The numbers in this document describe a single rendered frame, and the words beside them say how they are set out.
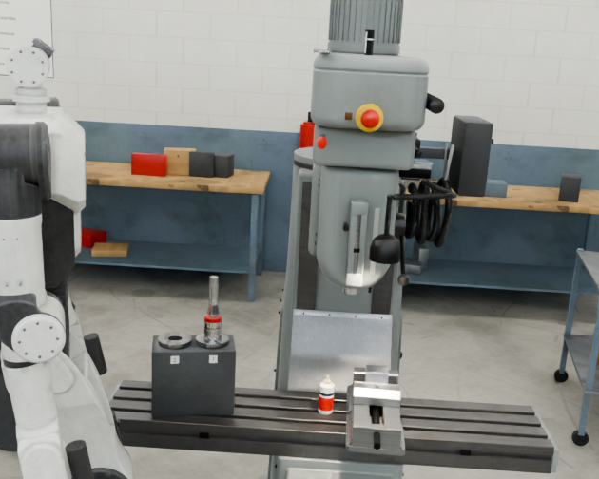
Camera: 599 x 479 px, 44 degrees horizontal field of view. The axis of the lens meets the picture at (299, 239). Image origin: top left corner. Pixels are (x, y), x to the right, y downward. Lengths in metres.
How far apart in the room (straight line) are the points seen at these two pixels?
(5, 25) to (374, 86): 5.17
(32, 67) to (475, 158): 1.25
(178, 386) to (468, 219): 4.59
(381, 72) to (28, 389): 0.95
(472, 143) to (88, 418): 1.24
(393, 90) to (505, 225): 4.81
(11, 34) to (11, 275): 5.44
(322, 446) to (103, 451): 0.68
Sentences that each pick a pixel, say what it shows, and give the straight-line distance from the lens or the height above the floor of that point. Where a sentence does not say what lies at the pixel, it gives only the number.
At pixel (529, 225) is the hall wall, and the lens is 6.44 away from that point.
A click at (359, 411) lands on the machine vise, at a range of 1.96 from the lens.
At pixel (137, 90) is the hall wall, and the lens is 6.26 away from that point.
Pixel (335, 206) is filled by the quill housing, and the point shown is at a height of 1.53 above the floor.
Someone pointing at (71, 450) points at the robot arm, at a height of 1.23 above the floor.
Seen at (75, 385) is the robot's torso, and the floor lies 1.27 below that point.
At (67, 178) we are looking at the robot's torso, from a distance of 1.28.
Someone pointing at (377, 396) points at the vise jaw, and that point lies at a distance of 1.99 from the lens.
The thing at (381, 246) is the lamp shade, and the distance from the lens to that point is 1.69.
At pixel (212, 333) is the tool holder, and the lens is 1.99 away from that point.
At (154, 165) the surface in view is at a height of 0.96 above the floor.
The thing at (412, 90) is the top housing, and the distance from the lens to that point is 1.65.
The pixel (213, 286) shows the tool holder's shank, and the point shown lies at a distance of 1.96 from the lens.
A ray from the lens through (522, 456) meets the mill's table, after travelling 2.11.
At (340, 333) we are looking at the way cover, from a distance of 2.36.
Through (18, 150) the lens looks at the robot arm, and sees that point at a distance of 1.14.
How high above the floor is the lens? 1.91
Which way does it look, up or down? 15 degrees down
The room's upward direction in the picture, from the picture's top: 3 degrees clockwise
